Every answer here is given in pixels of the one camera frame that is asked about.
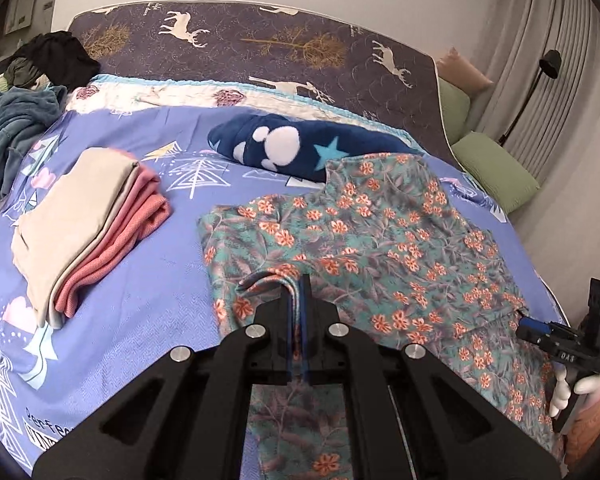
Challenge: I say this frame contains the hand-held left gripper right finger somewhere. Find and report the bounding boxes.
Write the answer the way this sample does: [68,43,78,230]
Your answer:
[300,274,563,480]

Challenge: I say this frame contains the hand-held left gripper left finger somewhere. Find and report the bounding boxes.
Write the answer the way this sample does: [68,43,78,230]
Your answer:
[32,284,297,480]

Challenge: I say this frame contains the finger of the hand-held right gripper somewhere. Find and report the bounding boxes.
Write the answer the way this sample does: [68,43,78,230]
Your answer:
[516,316,556,345]

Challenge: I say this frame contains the teal floral garment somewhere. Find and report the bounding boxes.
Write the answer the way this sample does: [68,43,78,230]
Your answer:
[196,152,566,480]

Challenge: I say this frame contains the person's right forearm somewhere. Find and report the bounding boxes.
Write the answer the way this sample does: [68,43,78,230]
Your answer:
[561,389,600,467]

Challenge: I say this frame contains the person's right hand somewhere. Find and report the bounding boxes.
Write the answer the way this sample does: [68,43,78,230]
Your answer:
[549,366,600,419]

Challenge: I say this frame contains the blue printed bed sheet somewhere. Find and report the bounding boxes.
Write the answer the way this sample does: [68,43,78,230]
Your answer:
[0,105,571,476]

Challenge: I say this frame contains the large green pillow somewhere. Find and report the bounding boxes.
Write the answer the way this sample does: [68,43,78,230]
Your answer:
[450,131,541,216]

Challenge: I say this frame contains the folded pink garment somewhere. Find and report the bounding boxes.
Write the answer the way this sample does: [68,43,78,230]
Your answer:
[52,162,173,318]

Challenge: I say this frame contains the navy star print blanket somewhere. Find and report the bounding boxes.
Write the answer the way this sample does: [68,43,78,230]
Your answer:
[207,112,423,186]

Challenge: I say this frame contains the small green pillow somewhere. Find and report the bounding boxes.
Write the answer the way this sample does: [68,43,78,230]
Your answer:
[437,80,473,143]

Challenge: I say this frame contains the folded beige garment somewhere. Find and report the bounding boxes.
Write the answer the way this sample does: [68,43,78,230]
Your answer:
[11,147,141,331]

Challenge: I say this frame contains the white patterned quilt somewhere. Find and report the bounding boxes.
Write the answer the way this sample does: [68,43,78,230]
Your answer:
[62,74,416,146]

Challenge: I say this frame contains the pink pillow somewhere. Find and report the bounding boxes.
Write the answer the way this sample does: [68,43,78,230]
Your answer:
[435,47,495,93]

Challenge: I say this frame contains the black floor lamp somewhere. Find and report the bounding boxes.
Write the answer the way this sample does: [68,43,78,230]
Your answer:
[497,50,563,148]

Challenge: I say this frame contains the deer print upright mattress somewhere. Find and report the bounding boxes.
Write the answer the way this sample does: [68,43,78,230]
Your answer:
[67,1,453,161]

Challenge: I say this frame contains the teal grey fleece cloth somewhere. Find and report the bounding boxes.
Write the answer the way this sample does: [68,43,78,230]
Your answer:
[0,85,68,211]

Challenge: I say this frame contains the black cloth pile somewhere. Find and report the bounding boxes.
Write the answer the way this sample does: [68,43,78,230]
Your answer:
[12,31,102,88]

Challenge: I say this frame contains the olive green cloth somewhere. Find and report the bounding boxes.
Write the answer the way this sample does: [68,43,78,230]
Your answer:
[0,57,51,92]

